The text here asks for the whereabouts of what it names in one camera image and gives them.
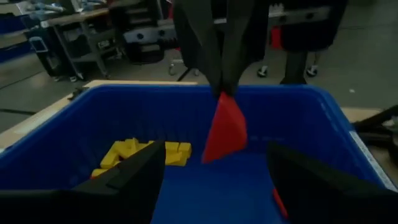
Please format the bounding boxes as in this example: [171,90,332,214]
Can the yellow long rectangular block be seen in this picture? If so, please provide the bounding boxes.
[99,149,123,170]

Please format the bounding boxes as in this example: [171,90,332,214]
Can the white bin label strip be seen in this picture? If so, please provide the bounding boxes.
[348,130,398,192]

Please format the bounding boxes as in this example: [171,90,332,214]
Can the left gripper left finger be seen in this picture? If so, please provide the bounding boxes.
[73,140,166,224]

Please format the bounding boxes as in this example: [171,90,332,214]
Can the red long block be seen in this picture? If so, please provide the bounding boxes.
[272,187,289,219]

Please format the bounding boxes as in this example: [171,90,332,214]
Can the blue plastic bin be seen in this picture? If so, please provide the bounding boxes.
[0,83,398,224]

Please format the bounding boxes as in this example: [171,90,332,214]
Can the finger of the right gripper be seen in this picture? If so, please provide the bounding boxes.
[172,0,224,98]
[222,0,270,96]

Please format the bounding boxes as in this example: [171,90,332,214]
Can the small red canister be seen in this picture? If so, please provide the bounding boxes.
[270,26,282,50]

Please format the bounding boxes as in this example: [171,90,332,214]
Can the wooden workbench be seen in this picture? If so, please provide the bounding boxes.
[40,7,110,81]

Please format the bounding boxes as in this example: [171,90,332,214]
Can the red wedge block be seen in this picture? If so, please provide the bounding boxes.
[201,91,249,164]

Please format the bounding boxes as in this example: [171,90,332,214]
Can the yellow arch block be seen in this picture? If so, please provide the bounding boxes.
[113,138,149,156]

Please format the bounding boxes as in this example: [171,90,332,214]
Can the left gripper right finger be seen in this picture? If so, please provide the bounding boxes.
[266,141,385,224]

